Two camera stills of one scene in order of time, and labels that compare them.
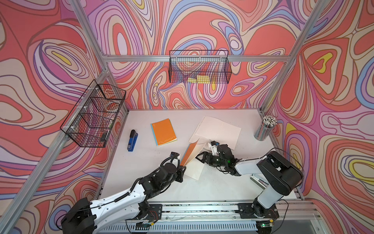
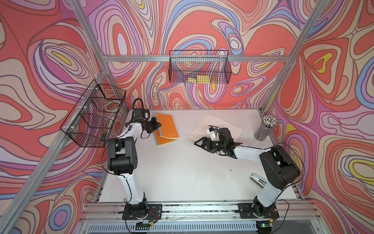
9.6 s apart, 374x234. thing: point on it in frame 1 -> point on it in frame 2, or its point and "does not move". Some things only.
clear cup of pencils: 268,124 does not move
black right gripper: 205,154 -> 208,147
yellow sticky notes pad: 199,79 does not move
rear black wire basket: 199,67 does not move
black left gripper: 179,170 -> 155,124
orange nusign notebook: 194,149 -> 168,129
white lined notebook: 215,130 does not move
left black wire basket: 91,121 does not move
